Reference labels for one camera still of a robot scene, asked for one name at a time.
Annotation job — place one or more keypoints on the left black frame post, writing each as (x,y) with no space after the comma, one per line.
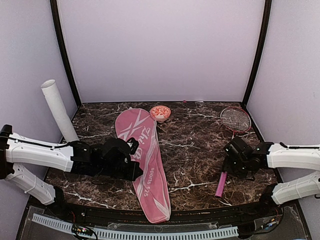
(63,51)

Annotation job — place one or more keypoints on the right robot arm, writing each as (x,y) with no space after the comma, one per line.
(270,155)

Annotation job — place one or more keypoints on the red badminton racket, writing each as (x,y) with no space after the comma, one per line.
(238,121)

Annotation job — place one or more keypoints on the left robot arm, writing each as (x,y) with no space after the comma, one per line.
(75,157)

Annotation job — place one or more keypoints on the black frame post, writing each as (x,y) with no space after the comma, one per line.
(258,52)
(63,51)

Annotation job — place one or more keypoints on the pink racket bag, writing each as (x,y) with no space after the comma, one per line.
(151,188)

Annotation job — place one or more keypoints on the white shuttlecock tube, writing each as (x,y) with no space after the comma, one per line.
(55,103)

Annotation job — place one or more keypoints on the white cable tray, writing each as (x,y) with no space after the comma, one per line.
(135,232)

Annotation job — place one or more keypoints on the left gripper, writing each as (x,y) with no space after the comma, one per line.
(132,175)

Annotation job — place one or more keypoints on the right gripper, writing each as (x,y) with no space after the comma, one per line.
(227,165)

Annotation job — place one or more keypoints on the red white patterned bowl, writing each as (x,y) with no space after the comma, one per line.
(160,113)

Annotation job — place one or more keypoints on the right black frame post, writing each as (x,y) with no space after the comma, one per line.
(258,52)

